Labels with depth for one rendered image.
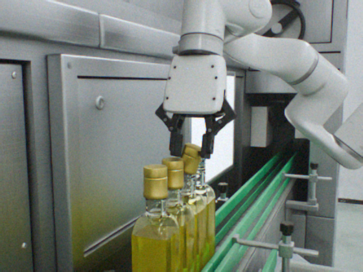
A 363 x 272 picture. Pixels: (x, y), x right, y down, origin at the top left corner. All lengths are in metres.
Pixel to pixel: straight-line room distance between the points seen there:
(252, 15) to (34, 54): 0.36
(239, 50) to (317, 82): 0.17
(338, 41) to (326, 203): 0.63
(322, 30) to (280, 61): 0.84
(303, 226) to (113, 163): 1.14
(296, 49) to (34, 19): 0.48
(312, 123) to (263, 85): 0.79
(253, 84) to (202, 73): 1.00
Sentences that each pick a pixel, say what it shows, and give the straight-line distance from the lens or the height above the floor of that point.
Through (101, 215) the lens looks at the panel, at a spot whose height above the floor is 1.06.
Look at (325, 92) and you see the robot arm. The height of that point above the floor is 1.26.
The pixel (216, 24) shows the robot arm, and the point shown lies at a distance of 0.67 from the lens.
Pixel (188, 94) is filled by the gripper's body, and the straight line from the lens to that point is 0.64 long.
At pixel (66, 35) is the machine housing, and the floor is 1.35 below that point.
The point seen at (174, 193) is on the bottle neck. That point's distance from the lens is 0.60.
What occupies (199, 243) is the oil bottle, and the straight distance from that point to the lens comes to 0.68.
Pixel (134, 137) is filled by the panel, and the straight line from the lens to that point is 0.75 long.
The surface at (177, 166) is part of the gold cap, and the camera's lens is 0.59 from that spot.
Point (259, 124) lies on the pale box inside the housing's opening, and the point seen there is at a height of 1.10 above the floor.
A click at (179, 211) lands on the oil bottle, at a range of 0.60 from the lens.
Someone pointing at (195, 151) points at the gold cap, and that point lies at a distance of 0.64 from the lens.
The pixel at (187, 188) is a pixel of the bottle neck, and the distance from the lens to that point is 0.66.
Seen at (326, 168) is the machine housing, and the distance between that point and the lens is 1.62.
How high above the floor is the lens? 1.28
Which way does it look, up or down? 8 degrees down
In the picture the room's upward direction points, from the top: straight up
